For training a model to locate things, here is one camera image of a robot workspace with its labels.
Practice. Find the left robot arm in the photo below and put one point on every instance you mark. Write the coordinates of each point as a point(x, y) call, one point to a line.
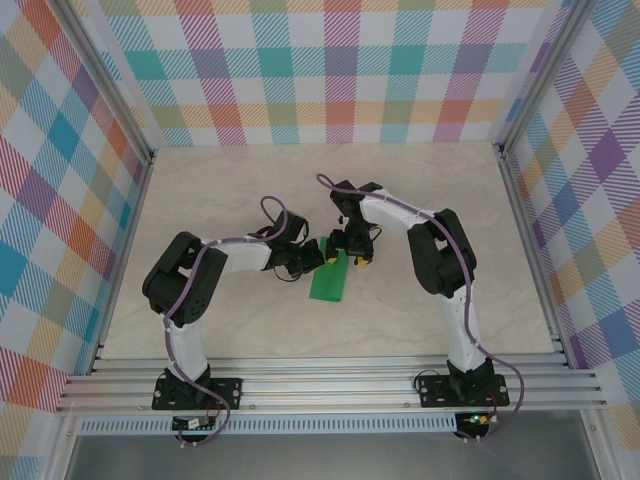
point(185, 280)

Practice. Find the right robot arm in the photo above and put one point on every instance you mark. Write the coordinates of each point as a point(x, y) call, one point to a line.
point(440, 260)

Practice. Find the controller circuit board green light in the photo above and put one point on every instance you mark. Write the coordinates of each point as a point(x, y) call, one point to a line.
point(477, 419)

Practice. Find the small controller circuit board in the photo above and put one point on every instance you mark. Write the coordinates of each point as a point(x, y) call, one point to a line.
point(187, 424)

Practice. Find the aluminium frame beam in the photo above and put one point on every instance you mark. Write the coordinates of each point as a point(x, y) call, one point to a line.
point(325, 385)

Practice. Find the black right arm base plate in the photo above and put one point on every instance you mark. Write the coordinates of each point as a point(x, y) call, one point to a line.
point(435, 390)

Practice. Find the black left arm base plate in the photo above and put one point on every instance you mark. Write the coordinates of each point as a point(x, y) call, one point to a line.
point(230, 392)

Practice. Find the aluminium side rail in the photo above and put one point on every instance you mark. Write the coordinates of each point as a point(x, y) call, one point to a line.
point(122, 260)
point(536, 260)

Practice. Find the aluminium frame post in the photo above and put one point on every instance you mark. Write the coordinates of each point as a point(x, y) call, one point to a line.
point(542, 75)
point(107, 80)

